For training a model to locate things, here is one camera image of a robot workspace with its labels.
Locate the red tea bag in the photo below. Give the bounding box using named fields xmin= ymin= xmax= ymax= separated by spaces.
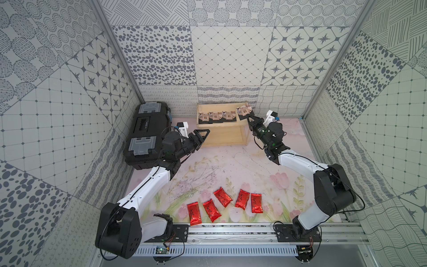
xmin=203 ymin=199 xmax=221 ymax=223
xmin=235 ymin=189 xmax=250 ymax=210
xmin=251 ymin=194 xmax=264 ymax=214
xmin=213 ymin=187 xmax=232 ymax=208
xmin=187 ymin=202 xmax=202 ymax=226

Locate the aluminium mounting rail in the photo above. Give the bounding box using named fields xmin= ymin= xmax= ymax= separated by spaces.
xmin=138 ymin=222 xmax=368 ymax=250

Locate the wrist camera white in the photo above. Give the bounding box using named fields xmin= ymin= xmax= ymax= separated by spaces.
xmin=176 ymin=122 xmax=189 ymax=138
xmin=264 ymin=110 xmax=280 ymax=127

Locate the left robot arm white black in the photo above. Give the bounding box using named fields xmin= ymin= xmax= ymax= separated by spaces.
xmin=95 ymin=129 xmax=210 ymax=259

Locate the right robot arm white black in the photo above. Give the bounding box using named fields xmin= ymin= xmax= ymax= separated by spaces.
xmin=247 ymin=115 xmax=358 ymax=235

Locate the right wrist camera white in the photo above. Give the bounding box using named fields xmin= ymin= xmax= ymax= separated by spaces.
xmin=264 ymin=110 xmax=280 ymax=127

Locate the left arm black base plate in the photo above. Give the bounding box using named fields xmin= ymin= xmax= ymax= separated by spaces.
xmin=145 ymin=224 xmax=190 ymax=243

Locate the right black circuit board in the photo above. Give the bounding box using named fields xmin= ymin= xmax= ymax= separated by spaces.
xmin=296 ymin=246 xmax=314 ymax=263

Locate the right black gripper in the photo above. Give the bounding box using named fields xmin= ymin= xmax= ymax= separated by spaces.
xmin=246 ymin=113 xmax=271 ymax=149

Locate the left green circuit board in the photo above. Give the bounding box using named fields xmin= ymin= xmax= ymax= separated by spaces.
xmin=156 ymin=246 xmax=169 ymax=255

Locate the black tea bag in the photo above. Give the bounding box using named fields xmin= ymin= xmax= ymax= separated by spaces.
xmin=236 ymin=103 xmax=254 ymax=121
xmin=222 ymin=111 xmax=236 ymax=122
xmin=198 ymin=113 xmax=211 ymax=124
xmin=209 ymin=112 xmax=224 ymax=123

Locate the black plastic toolbox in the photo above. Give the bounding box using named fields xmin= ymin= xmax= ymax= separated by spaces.
xmin=123 ymin=102 xmax=171 ymax=170

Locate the light wooden shelf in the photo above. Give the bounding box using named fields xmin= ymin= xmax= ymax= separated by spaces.
xmin=196 ymin=102 xmax=249 ymax=147

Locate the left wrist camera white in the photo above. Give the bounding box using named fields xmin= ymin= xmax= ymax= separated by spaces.
xmin=176 ymin=122 xmax=189 ymax=138

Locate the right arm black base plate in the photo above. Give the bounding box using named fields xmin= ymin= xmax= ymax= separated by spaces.
xmin=272 ymin=222 xmax=322 ymax=243

